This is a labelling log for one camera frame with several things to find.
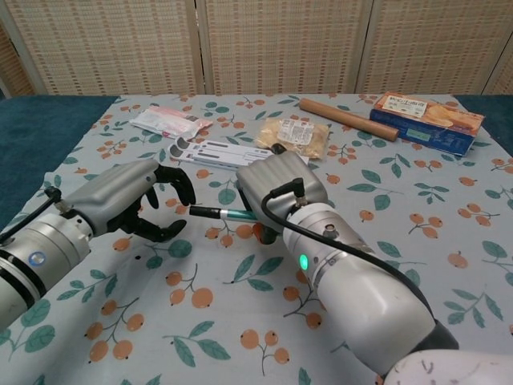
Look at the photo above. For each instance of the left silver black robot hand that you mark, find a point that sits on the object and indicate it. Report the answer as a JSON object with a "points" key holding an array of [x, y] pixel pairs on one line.
{"points": [[116, 188]]}

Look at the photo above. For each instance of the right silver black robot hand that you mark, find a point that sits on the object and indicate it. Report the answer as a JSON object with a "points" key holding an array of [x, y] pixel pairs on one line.
{"points": [[280, 180]]}

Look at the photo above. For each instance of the teal and white pen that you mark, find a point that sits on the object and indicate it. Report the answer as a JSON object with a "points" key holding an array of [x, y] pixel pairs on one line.
{"points": [[238, 216]]}

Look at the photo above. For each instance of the black marker cap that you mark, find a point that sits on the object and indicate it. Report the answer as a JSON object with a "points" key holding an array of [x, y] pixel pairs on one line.
{"points": [[204, 211]]}

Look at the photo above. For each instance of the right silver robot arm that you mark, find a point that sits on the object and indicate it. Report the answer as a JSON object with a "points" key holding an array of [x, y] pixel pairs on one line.
{"points": [[360, 288]]}

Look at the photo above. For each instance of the clear snack bag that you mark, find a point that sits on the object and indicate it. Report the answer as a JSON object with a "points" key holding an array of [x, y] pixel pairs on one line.
{"points": [[294, 132]]}

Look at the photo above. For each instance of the white folding stand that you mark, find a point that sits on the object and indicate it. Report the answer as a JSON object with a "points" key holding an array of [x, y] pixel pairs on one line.
{"points": [[212, 154]]}

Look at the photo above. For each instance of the floral printed tablecloth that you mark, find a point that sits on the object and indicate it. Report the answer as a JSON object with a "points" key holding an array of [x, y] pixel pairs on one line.
{"points": [[360, 180]]}

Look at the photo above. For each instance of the pink white plastic package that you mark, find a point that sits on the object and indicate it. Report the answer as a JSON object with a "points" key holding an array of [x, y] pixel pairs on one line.
{"points": [[168, 120]]}

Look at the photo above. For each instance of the wooden rolling pin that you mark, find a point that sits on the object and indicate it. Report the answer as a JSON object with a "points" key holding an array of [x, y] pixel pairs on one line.
{"points": [[346, 118]]}

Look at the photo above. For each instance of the woven bamboo screen panel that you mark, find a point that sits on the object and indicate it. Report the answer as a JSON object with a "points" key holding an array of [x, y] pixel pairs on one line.
{"points": [[284, 44], [14, 68], [437, 40], [503, 68]]}

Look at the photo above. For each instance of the folding woven screen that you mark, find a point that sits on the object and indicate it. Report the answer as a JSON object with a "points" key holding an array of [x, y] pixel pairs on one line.
{"points": [[112, 44]]}

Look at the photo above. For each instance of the blue orange cookie box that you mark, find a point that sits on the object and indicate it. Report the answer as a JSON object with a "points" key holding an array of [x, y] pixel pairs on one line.
{"points": [[429, 120]]}

